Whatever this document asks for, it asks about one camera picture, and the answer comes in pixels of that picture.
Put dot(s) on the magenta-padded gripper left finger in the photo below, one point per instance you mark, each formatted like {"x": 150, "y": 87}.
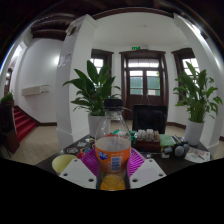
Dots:
{"x": 78, "y": 173}

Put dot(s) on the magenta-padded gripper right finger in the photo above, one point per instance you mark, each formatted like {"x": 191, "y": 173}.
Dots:
{"x": 146, "y": 173}

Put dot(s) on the orange drink plastic bottle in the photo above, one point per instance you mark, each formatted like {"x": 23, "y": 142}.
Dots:
{"x": 112, "y": 156}

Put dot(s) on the pale yellow mug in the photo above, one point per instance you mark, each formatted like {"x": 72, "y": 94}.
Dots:
{"x": 61, "y": 161}

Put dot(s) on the brown tray of white cups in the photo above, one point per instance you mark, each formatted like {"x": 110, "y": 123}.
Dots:
{"x": 146, "y": 141}

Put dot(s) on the green cloth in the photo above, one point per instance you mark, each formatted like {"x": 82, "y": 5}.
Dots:
{"x": 166, "y": 140}

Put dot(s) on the grey headphones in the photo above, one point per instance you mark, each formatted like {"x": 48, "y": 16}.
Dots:
{"x": 180, "y": 150}

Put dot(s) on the white printed paper leaflet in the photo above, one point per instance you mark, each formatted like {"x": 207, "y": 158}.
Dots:
{"x": 198, "y": 156}

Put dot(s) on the black chair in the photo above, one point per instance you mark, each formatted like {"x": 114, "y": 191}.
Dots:
{"x": 150, "y": 116}

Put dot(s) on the broad-leaf plant in white pot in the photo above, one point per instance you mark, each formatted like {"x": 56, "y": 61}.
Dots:
{"x": 93, "y": 90}
{"x": 196, "y": 96}

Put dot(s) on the dark wooden double door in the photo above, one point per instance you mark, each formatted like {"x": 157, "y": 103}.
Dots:
{"x": 124, "y": 83}

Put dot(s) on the dark-framed window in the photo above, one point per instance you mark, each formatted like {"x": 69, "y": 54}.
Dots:
{"x": 98, "y": 62}
{"x": 188, "y": 63}

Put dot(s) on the green exit sign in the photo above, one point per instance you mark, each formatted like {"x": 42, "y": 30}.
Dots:
{"x": 136, "y": 48}

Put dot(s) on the dark wooden stair post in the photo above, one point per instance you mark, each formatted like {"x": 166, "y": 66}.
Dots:
{"x": 6, "y": 130}

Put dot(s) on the white wall-mounted unit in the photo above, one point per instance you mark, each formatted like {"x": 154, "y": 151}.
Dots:
{"x": 35, "y": 90}

